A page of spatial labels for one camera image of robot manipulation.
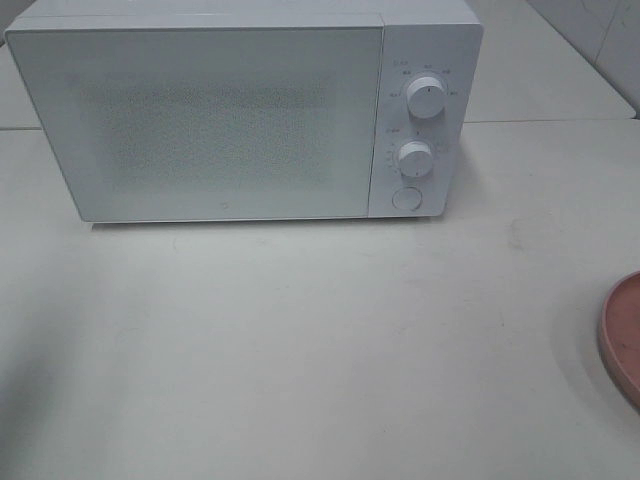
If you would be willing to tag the white round door-release button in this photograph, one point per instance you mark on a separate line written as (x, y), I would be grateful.
(407, 198)

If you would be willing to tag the white timer knob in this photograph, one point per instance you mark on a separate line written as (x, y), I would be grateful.
(415, 159)

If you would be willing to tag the pink round plate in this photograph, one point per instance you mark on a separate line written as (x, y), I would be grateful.
(618, 336)

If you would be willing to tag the white microwave door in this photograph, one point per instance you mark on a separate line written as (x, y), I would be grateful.
(200, 125)

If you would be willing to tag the white microwave oven body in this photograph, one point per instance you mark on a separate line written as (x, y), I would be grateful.
(441, 37)

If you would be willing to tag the white upper power knob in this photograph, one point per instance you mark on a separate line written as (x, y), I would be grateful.
(426, 96)

